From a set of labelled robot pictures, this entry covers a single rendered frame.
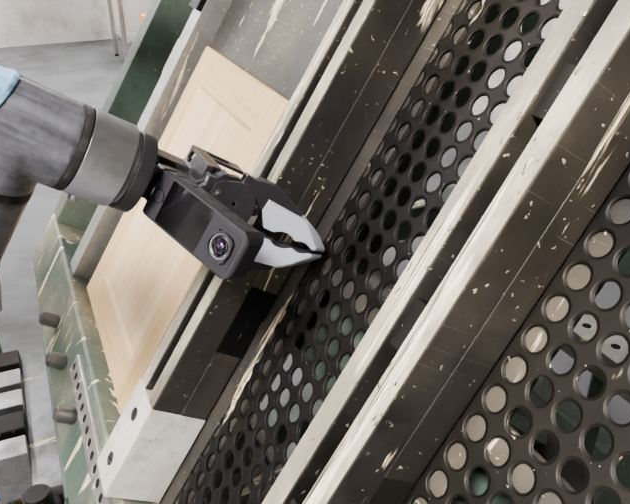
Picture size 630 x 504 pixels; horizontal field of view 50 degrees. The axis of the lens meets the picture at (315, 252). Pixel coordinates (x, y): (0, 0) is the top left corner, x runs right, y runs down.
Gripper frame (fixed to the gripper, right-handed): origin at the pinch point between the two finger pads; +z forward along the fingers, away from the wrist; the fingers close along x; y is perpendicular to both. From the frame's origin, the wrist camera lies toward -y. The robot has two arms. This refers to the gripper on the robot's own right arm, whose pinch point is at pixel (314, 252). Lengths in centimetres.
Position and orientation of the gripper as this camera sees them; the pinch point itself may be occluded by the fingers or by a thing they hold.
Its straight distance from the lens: 67.6
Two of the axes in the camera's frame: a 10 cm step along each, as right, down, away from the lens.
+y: -3.9, -4.3, 8.1
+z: 7.8, 3.1, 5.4
